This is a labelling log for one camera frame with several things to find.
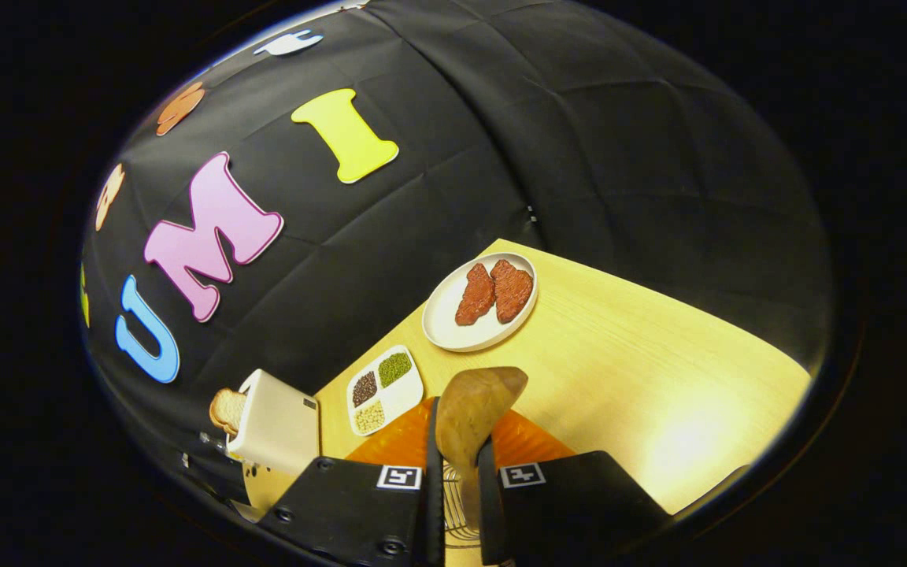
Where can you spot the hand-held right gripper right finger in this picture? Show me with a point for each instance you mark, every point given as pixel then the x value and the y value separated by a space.
pixel 571 512

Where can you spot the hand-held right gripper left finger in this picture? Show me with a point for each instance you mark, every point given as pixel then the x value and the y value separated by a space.
pixel 351 512

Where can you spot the wooden spoon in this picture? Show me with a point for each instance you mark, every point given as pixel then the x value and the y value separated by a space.
pixel 473 409

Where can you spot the white toaster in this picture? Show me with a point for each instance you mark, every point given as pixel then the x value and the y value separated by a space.
pixel 276 425

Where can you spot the white divided grain dish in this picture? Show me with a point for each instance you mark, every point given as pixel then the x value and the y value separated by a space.
pixel 406 390

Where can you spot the bread slice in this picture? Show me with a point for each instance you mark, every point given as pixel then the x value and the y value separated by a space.
pixel 227 409

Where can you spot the white round plate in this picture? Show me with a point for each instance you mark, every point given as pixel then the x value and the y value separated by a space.
pixel 442 319

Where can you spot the black backdrop cloth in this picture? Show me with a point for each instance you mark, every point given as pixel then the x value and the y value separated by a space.
pixel 619 157

